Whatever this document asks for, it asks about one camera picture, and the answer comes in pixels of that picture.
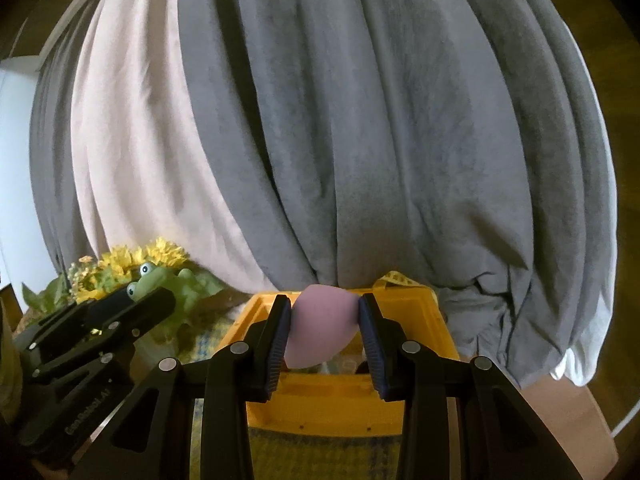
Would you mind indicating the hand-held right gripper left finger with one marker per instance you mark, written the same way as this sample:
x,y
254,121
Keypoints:
x,y
280,350

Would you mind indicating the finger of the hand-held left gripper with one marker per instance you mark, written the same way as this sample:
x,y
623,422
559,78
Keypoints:
x,y
150,307
85,310

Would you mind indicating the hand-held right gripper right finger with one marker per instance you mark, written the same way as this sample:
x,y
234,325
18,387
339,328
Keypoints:
x,y
372,350

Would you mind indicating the green frog toy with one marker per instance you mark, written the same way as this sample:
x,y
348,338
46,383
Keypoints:
x,y
165,280

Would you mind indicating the orange plastic crate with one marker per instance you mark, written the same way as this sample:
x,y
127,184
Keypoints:
x,y
320,405

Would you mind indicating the green leafy plant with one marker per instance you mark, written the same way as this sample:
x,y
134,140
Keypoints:
x,y
50,297

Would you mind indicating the sunflower bouquet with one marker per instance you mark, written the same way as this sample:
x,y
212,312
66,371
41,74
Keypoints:
x,y
120,260

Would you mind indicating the yellow plaid mat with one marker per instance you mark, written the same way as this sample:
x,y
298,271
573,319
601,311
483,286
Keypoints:
x,y
325,455

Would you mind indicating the pale pink curtain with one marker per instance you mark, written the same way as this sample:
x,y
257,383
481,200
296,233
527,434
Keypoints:
x,y
140,135

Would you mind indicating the white cloth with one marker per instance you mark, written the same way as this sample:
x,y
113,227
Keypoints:
x,y
575,375

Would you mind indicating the grey curtain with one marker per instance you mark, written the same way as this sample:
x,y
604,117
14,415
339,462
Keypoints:
x,y
350,110

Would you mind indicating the white curved tube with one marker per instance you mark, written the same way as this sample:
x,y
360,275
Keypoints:
x,y
622,422

